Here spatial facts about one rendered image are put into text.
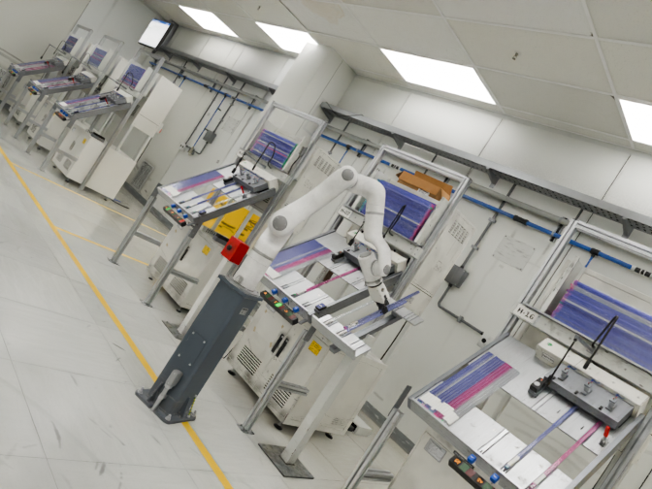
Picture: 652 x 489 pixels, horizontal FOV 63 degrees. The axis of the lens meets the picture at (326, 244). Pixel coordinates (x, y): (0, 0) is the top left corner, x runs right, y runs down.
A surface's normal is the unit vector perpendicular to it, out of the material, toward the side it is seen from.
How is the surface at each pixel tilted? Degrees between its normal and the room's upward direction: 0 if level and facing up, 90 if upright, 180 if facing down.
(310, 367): 90
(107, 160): 90
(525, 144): 90
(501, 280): 90
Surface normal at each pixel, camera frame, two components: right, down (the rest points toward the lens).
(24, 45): 0.61, 0.40
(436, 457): -0.58, -0.36
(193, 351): -0.35, -0.21
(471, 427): -0.03, -0.86
